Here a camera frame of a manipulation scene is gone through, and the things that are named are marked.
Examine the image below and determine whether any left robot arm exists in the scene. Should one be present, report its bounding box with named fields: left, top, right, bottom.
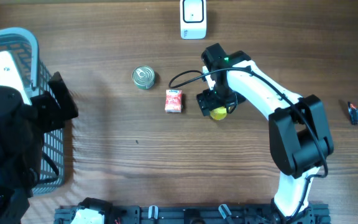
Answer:
left=0, top=51, right=78, bottom=223

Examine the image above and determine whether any red white tissue pack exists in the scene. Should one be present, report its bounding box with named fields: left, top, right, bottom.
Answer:
left=165, top=90, right=183, bottom=113

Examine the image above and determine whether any green tin can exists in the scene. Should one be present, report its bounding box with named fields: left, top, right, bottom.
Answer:
left=132, top=65, right=155, bottom=90

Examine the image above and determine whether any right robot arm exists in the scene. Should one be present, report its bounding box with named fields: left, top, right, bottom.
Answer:
left=196, top=44, right=334, bottom=223

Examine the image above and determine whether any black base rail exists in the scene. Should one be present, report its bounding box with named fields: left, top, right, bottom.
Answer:
left=53, top=197, right=331, bottom=224

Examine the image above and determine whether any grey plastic shopping basket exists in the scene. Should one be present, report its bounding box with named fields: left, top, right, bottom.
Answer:
left=0, top=27, right=77, bottom=195

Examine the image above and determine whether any white barcode scanner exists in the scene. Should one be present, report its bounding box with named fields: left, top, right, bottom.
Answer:
left=180, top=0, right=207, bottom=40

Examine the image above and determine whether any yellow bottle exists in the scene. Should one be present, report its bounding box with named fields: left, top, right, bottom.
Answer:
left=210, top=106, right=227, bottom=121

